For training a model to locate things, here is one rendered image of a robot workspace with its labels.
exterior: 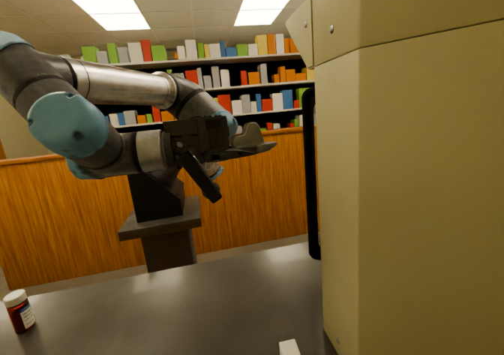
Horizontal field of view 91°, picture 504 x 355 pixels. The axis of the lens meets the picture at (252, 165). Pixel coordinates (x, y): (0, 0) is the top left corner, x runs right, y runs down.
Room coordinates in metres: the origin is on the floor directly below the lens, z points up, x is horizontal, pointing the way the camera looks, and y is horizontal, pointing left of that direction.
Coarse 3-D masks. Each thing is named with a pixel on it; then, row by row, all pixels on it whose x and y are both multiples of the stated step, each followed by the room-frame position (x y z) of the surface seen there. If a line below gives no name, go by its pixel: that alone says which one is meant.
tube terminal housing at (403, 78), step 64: (320, 0) 0.36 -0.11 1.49; (384, 0) 0.27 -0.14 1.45; (448, 0) 0.24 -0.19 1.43; (320, 64) 0.37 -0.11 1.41; (384, 64) 0.27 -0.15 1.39; (448, 64) 0.24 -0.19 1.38; (320, 128) 0.38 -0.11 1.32; (384, 128) 0.27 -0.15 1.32; (448, 128) 0.24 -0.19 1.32; (320, 192) 0.38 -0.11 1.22; (384, 192) 0.27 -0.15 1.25; (448, 192) 0.23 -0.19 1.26; (384, 256) 0.27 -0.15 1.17; (448, 256) 0.23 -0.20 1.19; (384, 320) 0.27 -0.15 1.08; (448, 320) 0.23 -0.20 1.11
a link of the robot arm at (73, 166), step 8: (128, 136) 0.43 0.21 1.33; (128, 144) 0.42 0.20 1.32; (128, 152) 0.42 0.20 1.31; (136, 152) 0.45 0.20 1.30; (120, 160) 0.41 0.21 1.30; (128, 160) 0.42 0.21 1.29; (136, 160) 0.42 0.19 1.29; (72, 168) 0.40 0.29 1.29; (80, 168) 0.40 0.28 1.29; (88, 168) 0.46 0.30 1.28; (104, 168) 0.39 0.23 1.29; (112, 168) 0.40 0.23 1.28; (120, 168) 0.42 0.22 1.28; (128, 168) 0.42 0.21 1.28; (136, 168) 0.43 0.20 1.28; (80, 176) 0.41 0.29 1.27; (88, 176) 0.41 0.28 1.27; (96, 176) 0.42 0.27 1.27; (104, 176) 0.42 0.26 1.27
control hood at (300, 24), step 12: (300, 12) 0.43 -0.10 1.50; (312, 12) 0.40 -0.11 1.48; (288, 24) 0.49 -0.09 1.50; (300, 24) 0.43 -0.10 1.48; (312, 24) 0.40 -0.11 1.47; (300, 36) 0.44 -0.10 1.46; (312, 36) 0.39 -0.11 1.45; (300, 48) 0.44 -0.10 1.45; (312, 48) 0.39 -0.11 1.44; (312, 60) 0.40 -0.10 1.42
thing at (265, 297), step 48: (96, 288) 0.58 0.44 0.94; (144, 288) 0.56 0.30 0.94; (192, 288) 0.54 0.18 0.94; (240, 288) 0.52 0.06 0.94; (288, 288) 0.51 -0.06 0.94; (0, 336) 0.45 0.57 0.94; (48, 336) 0.44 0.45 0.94; (96, 336) 0.42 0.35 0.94; (144, 336) 0.41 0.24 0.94; (192, 336) 0.40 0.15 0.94; (240, 336) 0.39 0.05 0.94; (288, 336) 0.38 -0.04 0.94
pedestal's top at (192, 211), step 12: (192, 204) 1.13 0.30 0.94; (132, 216) 1.05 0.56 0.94; (180, 216) 1.00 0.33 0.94; (192, 216) 0.99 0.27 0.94; (120, 228) 0.94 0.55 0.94; (132, 228) 0.93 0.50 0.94; (144, 228) 0.92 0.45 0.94; (156, 228) 0.93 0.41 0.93; (168, 228) 0.94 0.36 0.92; (180, 228) 0.95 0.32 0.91; (120, 240) 0.90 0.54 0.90
